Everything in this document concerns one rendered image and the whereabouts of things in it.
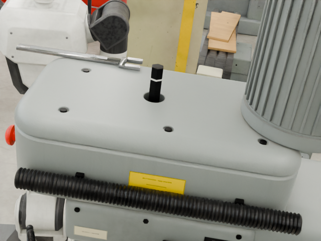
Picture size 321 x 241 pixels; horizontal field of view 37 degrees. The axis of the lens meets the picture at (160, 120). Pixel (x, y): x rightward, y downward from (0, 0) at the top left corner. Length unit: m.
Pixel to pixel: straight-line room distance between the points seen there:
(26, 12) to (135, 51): 1.27
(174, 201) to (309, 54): 0.29
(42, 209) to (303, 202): 1.13
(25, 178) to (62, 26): 0.79
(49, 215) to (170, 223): 1.02
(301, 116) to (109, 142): 0.29
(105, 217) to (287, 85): 0.38
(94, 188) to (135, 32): 1.96
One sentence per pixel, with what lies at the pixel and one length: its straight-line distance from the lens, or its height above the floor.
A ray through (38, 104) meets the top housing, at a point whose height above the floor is 1.89.
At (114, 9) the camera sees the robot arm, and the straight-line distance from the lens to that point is 1.56.
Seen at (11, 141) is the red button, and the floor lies 1.76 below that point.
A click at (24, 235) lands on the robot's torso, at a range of 1.93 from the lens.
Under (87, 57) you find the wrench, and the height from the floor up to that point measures 1.90.
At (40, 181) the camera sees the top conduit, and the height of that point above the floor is 1.80.
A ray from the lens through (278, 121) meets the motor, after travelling 0.76.
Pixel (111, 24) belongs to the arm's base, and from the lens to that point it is 1.52.
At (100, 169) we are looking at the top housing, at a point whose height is 1.82.
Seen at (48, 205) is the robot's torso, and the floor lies 1.08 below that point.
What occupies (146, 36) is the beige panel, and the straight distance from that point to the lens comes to 2.66.
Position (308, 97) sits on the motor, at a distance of 0.73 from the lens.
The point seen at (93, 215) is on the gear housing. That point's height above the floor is 1.71.
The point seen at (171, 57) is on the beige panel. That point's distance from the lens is 2.69.
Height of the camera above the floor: 2.30
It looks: 32 degrees down
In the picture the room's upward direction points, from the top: 7 degrees clockwise
